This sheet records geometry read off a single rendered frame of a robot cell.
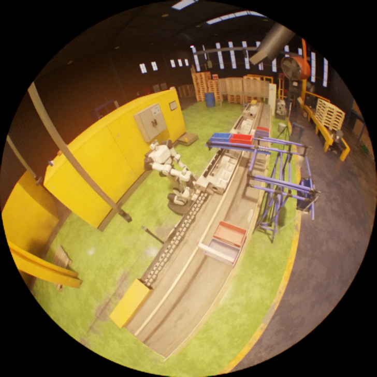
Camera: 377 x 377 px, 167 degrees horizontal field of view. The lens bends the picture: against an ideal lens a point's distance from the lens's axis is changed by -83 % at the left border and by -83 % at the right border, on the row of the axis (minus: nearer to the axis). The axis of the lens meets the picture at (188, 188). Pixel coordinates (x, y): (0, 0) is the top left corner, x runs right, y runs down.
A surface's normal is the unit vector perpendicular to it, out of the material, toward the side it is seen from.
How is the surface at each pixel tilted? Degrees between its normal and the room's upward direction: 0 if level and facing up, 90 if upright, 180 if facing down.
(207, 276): 0
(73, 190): 90
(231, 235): 0
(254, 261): 0
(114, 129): 90
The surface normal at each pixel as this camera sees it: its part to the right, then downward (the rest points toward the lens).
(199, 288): -0.20, -0.62
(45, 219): 0.84, 0.29
